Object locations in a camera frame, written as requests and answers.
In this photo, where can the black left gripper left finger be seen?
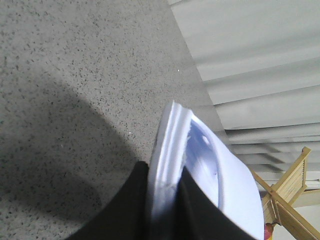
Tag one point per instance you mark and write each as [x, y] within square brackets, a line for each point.
[123, 218]

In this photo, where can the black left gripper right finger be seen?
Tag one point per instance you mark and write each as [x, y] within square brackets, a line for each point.
[197, 218]

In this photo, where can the light blue slipper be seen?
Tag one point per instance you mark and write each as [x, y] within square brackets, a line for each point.
[183, 140]

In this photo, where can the small red object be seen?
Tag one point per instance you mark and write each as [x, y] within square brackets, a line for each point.
[268, 231]

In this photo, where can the white pleated curtain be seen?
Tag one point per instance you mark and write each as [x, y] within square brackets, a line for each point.
[259, 61]

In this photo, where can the wooden rack frame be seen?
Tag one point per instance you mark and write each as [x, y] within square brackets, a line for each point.
[290, 191]

